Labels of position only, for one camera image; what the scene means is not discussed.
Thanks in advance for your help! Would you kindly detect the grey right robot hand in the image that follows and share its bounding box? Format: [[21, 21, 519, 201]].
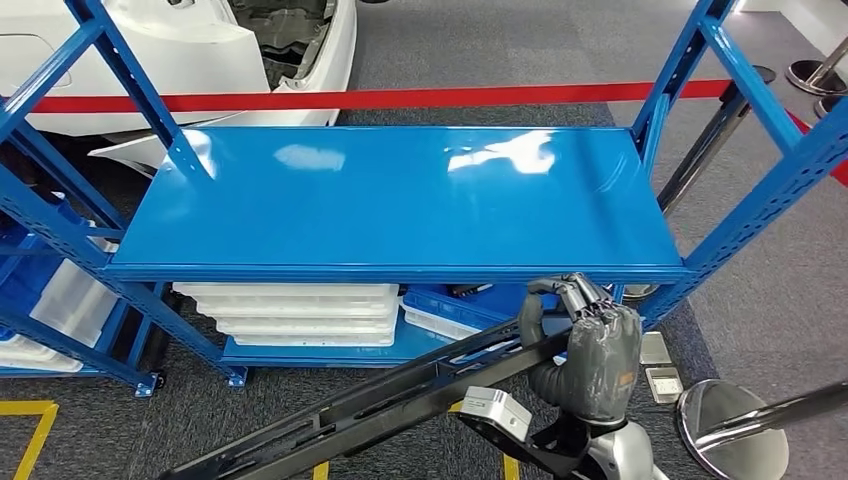
[[517, 272, 643, 427]]

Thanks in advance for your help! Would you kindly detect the long black plastic part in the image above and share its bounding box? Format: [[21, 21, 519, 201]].
[[158, 316, 578, 480]]

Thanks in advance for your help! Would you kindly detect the blue metal shelf rack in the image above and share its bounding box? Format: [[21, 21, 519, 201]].
[[0, 0, 848, 389], [0, 192, 165, 399]]

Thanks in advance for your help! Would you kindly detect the metal floor outlet plate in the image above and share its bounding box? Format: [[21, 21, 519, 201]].
[[639, 331, 674, 366], [644, 366, 684, 405]]

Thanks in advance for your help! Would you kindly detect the blue plastic crate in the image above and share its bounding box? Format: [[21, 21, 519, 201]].
[[402, 284, 578, 333], [0, 225, 68, 333]]

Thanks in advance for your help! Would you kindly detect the red barrier belt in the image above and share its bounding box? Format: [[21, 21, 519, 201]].
[[31, 78, 848, 189]]

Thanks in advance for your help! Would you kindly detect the white car body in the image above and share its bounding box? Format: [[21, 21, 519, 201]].
[[0, 0, 358, 177]]

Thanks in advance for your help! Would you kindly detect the chrome stanchion post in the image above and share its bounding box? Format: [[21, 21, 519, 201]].
[[813, 94, 848, 121], [786, 36, 848, 96], [675, 378, 848, 480], [622, 64, 776, 301]]

